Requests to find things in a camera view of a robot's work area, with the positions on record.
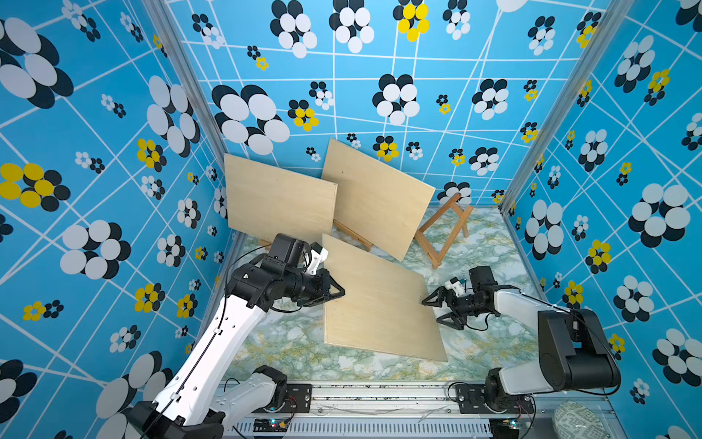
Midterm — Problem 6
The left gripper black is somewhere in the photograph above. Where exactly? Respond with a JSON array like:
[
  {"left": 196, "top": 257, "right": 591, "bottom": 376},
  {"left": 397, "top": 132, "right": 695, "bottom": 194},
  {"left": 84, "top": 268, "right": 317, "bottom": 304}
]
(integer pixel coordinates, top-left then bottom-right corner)
[{"left": 286, "top": 266, "right": 349, "bottom": 305}]

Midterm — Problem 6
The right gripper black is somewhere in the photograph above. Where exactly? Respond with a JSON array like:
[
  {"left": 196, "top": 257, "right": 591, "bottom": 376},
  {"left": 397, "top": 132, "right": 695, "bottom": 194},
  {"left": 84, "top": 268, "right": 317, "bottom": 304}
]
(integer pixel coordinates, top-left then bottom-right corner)
[{"left": 421, "top": 287, "right": 486, "bottom": 329}]

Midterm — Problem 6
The plywood board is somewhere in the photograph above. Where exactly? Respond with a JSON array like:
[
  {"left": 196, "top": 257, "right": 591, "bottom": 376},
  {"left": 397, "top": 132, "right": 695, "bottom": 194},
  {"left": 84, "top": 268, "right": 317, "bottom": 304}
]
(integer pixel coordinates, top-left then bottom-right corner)
[
  {"left": 323, "top": 234, "right": 448, "bottom": 362},
  {"left": 224, "top": 155, "right": 337, "bottom": 243},
  {"left": 322, "top": 139, "right": 435, "bottom": 261}
]

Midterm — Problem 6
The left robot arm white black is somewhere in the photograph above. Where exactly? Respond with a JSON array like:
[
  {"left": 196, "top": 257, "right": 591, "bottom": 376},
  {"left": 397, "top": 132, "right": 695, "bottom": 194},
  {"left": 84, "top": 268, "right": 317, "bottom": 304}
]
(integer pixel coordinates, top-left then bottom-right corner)
[{"left": 127, "top": 233, "right": 346, "bottom": 438}]

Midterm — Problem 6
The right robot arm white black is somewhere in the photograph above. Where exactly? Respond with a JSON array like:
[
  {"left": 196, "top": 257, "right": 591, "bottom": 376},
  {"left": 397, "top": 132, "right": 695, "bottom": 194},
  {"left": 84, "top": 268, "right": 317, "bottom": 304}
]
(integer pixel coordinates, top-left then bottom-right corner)
[{"left": 422, "top": 266, "right": 622, "bottom": 413}]

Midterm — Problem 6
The green patterned round object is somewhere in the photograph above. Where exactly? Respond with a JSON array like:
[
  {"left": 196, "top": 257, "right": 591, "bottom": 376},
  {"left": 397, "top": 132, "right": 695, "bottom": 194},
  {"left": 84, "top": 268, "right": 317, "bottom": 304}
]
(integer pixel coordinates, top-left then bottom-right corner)
[{"left": 552, "top": 402, "right": 609, "bottom": 439}]

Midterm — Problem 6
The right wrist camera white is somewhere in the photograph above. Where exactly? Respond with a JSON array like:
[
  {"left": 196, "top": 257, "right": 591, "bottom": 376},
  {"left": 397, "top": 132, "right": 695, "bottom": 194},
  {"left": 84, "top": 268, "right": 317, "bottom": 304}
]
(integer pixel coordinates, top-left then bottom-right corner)
[{"left": 444, "top": 277, "right": 466, "bottom": 296}]

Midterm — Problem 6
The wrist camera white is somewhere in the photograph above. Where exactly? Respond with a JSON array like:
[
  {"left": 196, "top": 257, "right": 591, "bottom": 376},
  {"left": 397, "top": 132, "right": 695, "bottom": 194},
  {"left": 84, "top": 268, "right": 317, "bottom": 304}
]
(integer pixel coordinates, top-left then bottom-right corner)
[
  {"left": 305, "top": 245, "right": 328, "bottom": 276},
  {"left": 444, "top": 277, "right": 466, "bottom": 296}
]

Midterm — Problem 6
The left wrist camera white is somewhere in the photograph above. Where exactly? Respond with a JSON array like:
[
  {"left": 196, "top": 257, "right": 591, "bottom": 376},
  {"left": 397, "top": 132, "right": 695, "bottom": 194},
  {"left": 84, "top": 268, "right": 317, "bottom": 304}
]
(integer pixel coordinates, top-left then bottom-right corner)
[{"left": 305, "top": 245, "right": 328, "bottom": 276}]

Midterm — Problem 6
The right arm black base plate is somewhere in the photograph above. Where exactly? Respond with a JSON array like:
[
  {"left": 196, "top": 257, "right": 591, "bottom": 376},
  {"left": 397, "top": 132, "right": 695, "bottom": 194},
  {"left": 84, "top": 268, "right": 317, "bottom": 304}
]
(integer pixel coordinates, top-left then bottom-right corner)
[{"left": 447, "top": 382, "right": 535, "bottom": 416}]

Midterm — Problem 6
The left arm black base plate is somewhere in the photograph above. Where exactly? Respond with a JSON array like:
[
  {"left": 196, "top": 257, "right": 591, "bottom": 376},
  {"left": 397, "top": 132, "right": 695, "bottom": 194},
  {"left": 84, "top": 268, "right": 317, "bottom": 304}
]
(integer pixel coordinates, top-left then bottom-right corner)
[{"left": 253, "top": 383, "right": 313, "bottom": 414}]

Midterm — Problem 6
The aluminium front rail frame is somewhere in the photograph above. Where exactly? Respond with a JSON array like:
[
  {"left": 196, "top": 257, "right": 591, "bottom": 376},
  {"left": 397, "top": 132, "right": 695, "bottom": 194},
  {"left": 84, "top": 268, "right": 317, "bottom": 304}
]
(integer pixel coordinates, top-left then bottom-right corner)
[{"left": 146, "top": 378, "right": 628, "bottom": 439}]

